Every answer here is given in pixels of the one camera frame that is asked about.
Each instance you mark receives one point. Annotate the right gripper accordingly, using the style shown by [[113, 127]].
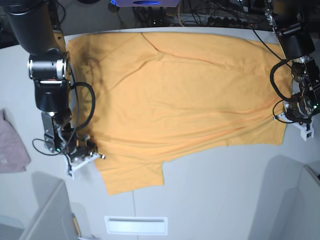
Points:
[[81, 146]]

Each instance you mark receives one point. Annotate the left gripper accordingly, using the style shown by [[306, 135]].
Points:
[[300, 111]]

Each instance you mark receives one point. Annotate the yellow T-shirt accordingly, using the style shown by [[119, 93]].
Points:
[[164, 95]]

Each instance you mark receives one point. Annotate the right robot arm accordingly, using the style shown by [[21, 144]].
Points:
[[49, 67]]

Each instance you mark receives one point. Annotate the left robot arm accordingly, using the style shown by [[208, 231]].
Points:
[[289, 22]]

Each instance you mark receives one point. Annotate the orange pencil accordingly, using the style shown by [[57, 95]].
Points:
[[76, 226]]

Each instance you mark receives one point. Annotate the folded pink cloth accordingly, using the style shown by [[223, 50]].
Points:
[[13, 154]]

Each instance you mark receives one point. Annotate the black power strip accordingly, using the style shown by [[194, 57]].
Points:
[[226, 22]]

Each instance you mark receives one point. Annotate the blue-ringed device at back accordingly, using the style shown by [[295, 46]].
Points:
[[145, 3]]

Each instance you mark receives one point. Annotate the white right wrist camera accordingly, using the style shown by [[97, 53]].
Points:
[[79, 162]]

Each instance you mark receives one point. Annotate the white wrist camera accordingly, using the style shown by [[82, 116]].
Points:
[[306, 129], [79, 162]]

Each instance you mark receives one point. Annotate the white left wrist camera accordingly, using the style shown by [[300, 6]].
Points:
[[306, 129]]

